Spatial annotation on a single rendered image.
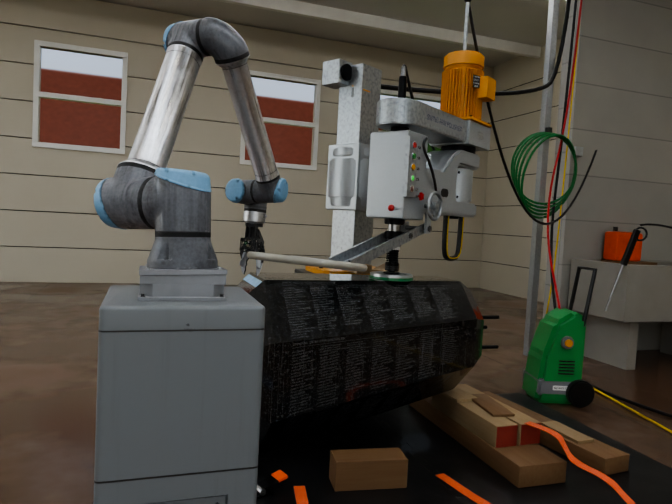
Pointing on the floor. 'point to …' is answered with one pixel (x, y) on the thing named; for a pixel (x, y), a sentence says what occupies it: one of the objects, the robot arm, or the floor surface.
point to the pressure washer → (560, 355)
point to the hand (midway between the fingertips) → (251, 271)
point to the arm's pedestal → (178, 399)
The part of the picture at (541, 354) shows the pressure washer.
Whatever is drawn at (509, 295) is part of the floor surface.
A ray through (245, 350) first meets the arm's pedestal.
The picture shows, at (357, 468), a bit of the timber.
